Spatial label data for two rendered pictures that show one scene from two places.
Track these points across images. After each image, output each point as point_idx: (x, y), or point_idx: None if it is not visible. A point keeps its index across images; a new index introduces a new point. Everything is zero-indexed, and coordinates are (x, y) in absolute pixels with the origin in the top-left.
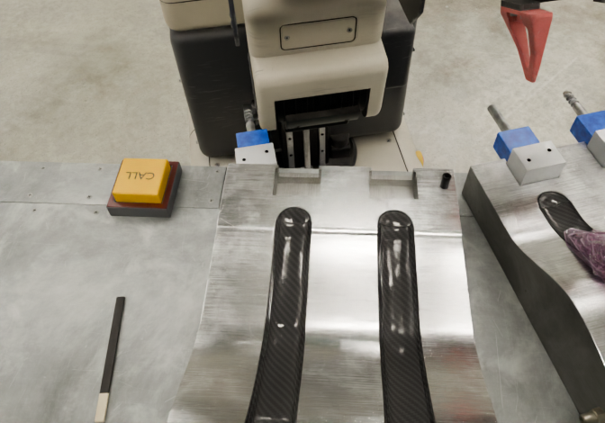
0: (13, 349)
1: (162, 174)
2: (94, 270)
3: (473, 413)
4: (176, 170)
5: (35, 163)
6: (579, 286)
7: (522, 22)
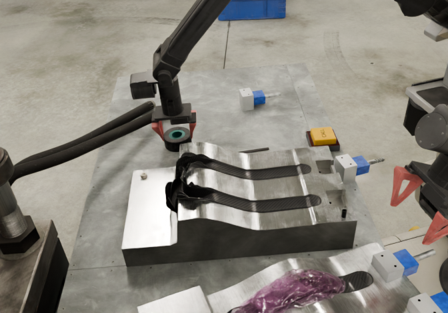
0: (242, 130)
1: (327, 138)
2: (279, 139)
3: (223, 215)
4: (334, 145)
5: (324, 110)
6: (296, 264)
7: (415, 182)
